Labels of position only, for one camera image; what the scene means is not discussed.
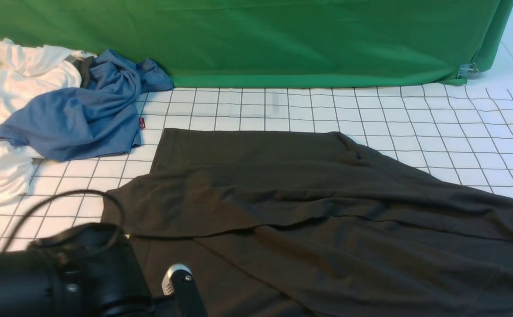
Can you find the gray long-sleeved shirt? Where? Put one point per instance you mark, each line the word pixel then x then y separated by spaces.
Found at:
pixel 279 224

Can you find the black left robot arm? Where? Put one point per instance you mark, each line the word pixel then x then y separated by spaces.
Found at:
pixel 89 270

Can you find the blue t-shirt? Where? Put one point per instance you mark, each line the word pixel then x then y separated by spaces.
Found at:
pixel 82 123

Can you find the white t-shirt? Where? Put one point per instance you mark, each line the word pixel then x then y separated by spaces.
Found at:
pixel 24 74

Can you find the green backdrop cloth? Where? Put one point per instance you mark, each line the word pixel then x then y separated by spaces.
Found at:
pixel 274 43

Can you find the white grid table cloth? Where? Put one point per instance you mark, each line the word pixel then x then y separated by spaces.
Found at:
pixel 456 134

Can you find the metal binder clip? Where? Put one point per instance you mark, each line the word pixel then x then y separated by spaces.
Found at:
pixel 467 70

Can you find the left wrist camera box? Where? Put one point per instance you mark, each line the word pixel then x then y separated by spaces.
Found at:
pixel 178 283

